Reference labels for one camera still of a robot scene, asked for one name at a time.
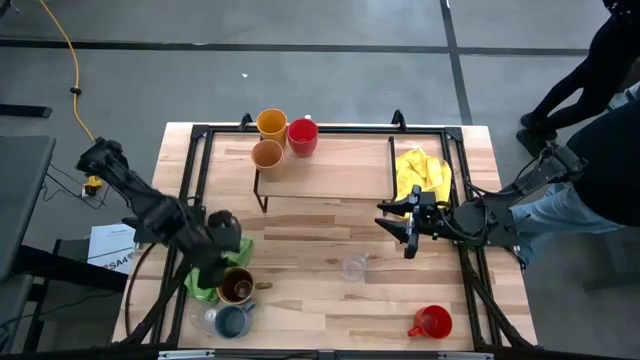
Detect wooden shelf with black frame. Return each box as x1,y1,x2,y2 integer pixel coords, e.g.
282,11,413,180
253,133,398,215

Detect yellow plastic cup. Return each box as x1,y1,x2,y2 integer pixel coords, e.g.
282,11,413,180
255,108,289,149

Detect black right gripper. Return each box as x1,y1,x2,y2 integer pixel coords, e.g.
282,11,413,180
373,183,454,260

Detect black table rig frame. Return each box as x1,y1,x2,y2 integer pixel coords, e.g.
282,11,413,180
118,108,537,351

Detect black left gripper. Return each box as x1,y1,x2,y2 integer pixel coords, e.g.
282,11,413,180
192,208,245,291

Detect white printed paper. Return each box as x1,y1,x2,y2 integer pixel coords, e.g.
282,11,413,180
87,222,138,276

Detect yellow cable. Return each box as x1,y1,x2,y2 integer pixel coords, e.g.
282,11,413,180
38,0,98,145

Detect black floor cables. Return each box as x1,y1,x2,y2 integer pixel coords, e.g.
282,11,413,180
40,163,110,211

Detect silver bracket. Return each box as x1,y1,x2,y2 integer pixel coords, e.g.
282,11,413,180
437,351,495,360
157,349,217,360

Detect red mug with white handle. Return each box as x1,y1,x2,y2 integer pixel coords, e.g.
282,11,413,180
286,114,320,159

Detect brown cable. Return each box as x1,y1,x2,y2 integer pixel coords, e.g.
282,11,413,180
123,242,157,337

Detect grey blue mug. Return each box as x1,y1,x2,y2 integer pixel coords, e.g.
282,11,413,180
213,300,257,340

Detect brown green glazed mug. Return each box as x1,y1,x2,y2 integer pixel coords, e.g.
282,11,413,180
216,266,274,306

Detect grey desk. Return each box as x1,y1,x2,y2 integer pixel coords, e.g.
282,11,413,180
0,134,58,284

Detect clear footed glass mug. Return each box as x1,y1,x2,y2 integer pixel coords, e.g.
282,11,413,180
340,252,370,283

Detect green cloth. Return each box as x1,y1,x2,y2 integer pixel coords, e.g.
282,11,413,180
183,235,255,305

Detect orange plastic cup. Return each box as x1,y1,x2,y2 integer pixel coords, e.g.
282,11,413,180
250,138,285,182

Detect person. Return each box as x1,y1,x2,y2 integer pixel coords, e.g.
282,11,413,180
509,99,640,269
607,82,640,112
517,0,640,157

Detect yellow cloth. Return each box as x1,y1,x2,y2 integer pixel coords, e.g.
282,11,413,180
394,147,454,206

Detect yellow power plug box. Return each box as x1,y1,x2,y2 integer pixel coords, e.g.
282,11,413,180
81,174,105,198

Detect black flat bar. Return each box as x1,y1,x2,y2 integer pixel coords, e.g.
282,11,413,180
0,103,54,120

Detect clear plastic cup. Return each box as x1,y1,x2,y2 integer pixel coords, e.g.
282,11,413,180
188,299,220,335

